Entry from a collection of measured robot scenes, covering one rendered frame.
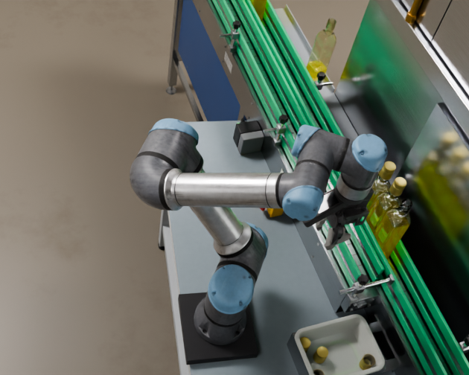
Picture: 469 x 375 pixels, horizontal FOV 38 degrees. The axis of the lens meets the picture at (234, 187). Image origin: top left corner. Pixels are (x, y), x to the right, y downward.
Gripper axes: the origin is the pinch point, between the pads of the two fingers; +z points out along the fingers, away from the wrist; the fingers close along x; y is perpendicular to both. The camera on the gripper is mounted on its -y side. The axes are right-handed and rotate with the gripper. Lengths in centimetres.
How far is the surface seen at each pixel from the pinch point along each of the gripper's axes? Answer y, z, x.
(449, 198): 42.0, 2.6, 4.5
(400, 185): 29.5, 1.8, 11.1
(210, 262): -17, 43, 23
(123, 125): -12, 118, 148
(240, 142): 7, 38, 63
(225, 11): 17, 23, 114
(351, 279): 16.7, 27.0, -1.2
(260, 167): 12, 43, 54
